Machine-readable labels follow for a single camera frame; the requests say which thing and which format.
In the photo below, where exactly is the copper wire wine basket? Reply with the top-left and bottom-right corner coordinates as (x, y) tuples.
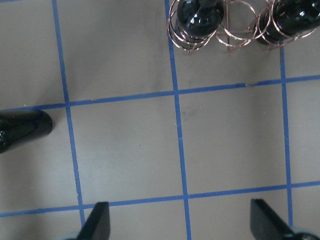
(167, 0), (320, 54)

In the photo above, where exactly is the dark wine bottle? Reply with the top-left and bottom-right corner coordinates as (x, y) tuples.
(176, 0), (225, 38)
(0, 110), (53, 153)
(255, 0), (320, 46)

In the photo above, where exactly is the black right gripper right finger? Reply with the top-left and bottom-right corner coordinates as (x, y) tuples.
(249, 198), (296, 240)

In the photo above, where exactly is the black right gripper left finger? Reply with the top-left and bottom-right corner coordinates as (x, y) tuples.
(75, 201), (111, 240)

